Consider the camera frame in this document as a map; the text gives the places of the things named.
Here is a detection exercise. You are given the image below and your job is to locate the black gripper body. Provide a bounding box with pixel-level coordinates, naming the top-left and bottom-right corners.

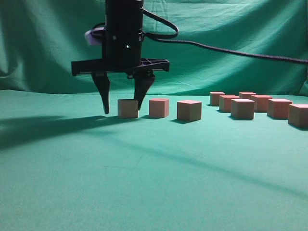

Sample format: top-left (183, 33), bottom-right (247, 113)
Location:
top-left (71, 0), bottom-right (170, 76)

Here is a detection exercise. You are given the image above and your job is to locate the pink cube two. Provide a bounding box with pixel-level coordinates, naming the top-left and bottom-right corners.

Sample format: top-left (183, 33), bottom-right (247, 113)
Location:
top-left (149, 98), bottom-right (169, 118)

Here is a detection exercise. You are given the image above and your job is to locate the pink cube seven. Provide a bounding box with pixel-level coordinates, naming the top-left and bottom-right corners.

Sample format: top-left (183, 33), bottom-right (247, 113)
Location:
top-left (250, 95), bottom-right (272, 113)

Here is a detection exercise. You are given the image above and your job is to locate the pink cube six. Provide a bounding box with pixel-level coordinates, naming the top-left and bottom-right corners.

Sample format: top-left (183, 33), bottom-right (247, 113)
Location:
top-left (219, 95), bottom-right (240, 113)

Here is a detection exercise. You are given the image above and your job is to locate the pink cube four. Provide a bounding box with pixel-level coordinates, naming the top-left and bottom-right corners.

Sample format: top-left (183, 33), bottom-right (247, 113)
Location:
top-left (231, 99), bottom-right (255, 120)

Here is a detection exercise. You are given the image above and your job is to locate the green cloth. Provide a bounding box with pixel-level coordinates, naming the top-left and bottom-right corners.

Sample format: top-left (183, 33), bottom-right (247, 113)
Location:
top-left (0, 0), bottom-right (308, 231)

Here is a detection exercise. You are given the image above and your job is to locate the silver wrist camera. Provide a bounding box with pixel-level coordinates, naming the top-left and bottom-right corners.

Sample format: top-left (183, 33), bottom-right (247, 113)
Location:
top-left (84, 27), bottom-right (105, 46)

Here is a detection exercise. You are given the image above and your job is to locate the pink cube eight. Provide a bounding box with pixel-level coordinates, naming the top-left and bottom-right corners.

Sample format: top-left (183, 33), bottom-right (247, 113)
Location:
top-left (209, 91), bottom-right (225, 106)

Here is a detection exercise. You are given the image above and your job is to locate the black cable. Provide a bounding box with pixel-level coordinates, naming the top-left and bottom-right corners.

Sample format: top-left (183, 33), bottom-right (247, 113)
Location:
top-left (141, 8), bottom-right (308, 65)

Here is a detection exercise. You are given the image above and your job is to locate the pink cube one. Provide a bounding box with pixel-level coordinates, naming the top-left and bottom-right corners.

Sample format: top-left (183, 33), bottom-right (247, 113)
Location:
top-left (177, 100), bottom-right (202, 122)

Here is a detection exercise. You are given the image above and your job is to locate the pink cube five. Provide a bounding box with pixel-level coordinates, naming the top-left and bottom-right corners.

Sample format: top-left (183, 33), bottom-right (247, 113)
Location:
top-left (267, 99), bottom-right (293, 119)

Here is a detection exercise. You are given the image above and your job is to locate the pink cube three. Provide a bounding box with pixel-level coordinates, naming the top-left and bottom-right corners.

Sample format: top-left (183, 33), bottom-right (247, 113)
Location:
top-left (118, 99), bottom-right (139, 118)

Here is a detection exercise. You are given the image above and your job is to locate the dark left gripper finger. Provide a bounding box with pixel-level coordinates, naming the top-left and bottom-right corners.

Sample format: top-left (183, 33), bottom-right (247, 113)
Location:
top-left (134, 72), bottom-right (155, 110)

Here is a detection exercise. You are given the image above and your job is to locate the pink cube ten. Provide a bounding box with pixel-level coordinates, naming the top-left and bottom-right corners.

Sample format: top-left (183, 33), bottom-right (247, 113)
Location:
top-left (288, 104), bottom-right (308, 128)

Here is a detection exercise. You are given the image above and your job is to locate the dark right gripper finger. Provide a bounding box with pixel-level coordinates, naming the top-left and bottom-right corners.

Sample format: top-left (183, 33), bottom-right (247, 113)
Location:
top-left (91, 72), bottom-right (110, 114)

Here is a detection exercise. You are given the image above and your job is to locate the pink cube nine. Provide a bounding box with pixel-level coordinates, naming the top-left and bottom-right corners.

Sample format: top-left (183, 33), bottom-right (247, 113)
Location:
top-left (239, 92), bottom-right (256, 99)

